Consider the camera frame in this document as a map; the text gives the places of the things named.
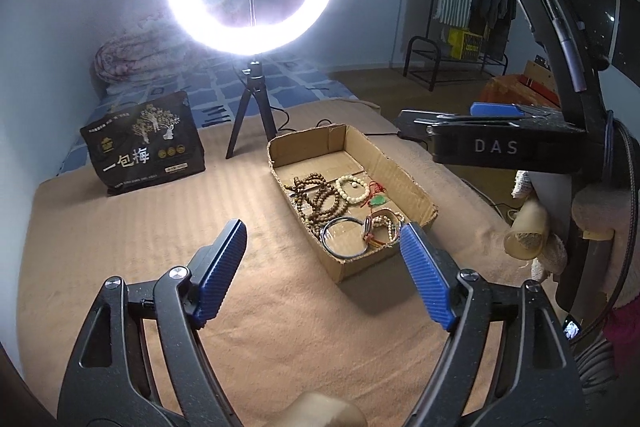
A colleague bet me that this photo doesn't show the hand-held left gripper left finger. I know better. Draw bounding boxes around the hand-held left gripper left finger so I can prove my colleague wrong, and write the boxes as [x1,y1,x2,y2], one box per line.
[56,219,248,427]

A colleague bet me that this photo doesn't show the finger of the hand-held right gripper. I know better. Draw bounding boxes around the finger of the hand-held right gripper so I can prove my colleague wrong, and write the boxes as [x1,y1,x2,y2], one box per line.
[397,108,471,142]
[470,103,566,122]

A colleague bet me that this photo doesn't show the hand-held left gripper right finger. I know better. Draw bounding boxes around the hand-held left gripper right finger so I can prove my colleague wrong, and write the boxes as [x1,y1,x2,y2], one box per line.
[395,222,586,427]

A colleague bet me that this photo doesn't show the brown bangle bracelet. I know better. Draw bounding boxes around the brown bangle bracelet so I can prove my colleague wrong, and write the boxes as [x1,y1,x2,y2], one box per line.
[361,216,401,250]

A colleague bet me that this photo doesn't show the cardboard box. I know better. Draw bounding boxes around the cardboard box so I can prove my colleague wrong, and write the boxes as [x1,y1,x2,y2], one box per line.
[266,123,439,284]

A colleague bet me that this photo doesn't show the green pendant with red cord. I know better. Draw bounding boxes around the green pendant with red cord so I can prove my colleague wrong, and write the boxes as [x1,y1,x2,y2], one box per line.
[367,181,396,212]

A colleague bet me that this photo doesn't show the cream bead bracelet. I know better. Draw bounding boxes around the cream bead bracelet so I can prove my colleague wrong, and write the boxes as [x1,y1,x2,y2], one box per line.
[336,176,371,204]

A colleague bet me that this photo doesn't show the blue bangle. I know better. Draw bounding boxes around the blue bangle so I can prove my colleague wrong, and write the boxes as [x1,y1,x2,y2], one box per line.
[321,217,363,258]

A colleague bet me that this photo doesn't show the person's right hand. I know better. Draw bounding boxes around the person's right hand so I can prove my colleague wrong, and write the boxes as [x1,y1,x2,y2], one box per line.
[502,169,626,283]

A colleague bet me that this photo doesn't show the person's left hand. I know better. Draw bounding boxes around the person's left hand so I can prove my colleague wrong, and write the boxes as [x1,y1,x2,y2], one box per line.
[272,391,368,427]

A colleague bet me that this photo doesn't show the red box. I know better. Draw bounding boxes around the red box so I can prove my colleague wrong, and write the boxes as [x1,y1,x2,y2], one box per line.
[520,76,558,95]

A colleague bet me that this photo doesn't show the wooden board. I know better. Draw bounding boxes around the wooden board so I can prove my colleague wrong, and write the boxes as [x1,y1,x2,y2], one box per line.
[522,59,556,82]

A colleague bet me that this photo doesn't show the yellow crate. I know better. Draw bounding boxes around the yellow crate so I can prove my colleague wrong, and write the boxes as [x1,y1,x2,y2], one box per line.
[447,27,488,60]

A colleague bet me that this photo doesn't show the dark hanging clothes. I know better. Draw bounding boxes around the dark hanging clothes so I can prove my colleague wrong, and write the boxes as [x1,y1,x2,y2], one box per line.
[467,0,516,62]

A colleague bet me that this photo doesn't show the blue checkered bed sheet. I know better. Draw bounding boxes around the blue checkered bed sheet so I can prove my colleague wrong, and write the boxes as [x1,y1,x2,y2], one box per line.
[55,54,358,178]

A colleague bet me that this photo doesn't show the black printed bag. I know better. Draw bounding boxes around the black printed bag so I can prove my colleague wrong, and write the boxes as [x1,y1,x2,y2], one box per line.
[80,90,207,196]

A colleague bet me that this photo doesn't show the black tripod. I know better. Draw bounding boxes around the black tripod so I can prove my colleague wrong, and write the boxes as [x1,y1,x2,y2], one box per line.
[226,59,275,159]

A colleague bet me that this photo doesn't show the folded floral quilt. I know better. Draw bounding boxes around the folded floral quilt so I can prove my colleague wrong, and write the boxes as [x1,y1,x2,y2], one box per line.
[94,9,201,95]

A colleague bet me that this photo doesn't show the white bead bracelet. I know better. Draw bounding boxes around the white bead bracelet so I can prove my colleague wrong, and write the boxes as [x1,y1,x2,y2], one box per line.
[372,213,405,240]

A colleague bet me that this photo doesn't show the brown bead necklace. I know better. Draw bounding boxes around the brown bead necklace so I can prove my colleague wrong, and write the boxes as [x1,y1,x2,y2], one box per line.
[285,175,351,235]

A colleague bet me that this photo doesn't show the black power cable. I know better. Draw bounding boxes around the black power cable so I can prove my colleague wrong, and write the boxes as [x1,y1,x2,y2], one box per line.
[272,99,401,138]

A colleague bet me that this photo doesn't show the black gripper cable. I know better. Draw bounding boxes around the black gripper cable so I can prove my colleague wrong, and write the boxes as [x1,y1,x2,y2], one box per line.
[602,109,640,338]

